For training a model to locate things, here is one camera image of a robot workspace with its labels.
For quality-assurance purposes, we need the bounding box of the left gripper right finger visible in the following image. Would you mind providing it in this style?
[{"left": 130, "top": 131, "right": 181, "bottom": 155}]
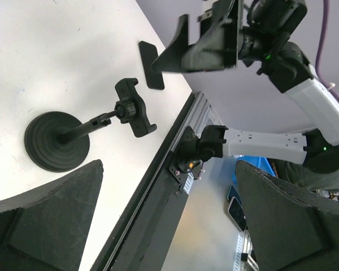
[{"left": 235, "top": 160, "right": 339, "bottom": 270}]

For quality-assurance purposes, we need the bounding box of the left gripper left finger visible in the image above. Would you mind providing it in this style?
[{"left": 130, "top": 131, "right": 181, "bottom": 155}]
[{"left": 0, "top": 160, "right": 103, "bottom": 270}]

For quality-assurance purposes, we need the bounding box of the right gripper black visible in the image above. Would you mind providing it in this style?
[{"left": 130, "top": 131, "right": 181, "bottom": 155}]
[{"left": 152, "top": 1, "right": 266, "bottom": 73}]

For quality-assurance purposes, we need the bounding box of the black smartphone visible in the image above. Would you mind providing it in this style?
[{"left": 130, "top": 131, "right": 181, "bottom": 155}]
[{"left": 138, "top": 41, "right": 166, "bottom": 91}]

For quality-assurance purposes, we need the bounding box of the black phone stand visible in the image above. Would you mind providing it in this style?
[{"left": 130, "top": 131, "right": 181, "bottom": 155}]
[{"left": 24, "top": 78, "right": 157, "bottom": 172}]

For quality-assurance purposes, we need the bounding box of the spare smartphone on floor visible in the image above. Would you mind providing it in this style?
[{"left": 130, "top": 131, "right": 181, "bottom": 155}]
[{"left": 227, "top": 185, "right": 247, "bottom": 231}]

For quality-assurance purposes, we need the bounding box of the blue bin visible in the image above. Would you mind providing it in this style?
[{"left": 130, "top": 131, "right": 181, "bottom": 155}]
[{"left": 236, "top": 156, "right": 275, "bottom": 176}]

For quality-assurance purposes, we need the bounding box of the aluminium front rail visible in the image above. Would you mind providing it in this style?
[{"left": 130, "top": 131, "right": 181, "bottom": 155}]
[{"left": 101, "top": 91, "right": 224, "bottom": 271}]

